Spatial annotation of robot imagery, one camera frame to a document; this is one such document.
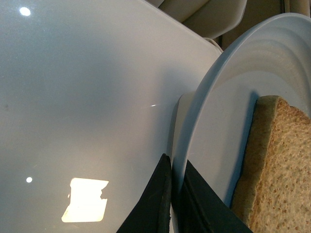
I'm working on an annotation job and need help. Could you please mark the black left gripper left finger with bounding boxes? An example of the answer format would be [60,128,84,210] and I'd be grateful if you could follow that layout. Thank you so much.
[117,154,172,233]

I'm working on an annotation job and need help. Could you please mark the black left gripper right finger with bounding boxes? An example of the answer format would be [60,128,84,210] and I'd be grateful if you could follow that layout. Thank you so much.
[172,161,251,233]

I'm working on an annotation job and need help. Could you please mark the brown bread slice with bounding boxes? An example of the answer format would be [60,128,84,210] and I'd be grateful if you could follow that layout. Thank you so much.
[232,96,311,233]

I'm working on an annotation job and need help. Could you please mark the grey-blue round plate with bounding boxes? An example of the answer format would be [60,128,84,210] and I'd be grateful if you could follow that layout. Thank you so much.
[172,13,311,233]

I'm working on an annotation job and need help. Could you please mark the beige chair on left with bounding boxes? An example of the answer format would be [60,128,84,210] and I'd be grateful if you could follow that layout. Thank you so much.
[148,0,247,39]

